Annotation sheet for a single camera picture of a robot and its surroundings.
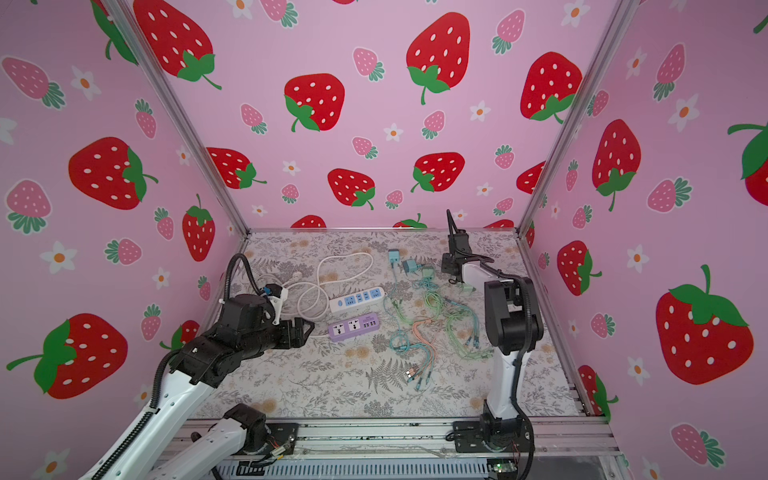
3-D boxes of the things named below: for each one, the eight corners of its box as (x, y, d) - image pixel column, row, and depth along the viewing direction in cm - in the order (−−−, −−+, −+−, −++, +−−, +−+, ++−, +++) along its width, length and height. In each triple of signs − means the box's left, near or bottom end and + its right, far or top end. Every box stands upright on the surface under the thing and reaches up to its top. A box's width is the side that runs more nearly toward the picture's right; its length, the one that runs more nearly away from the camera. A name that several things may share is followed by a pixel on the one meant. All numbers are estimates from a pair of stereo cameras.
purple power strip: (330, 342, 92) (329, 339, 90) (328, 329, 95) (326, 325, 93) (381, 328, 95) (381, 324, 93) (377, 315, 98) (377, 311, 96)
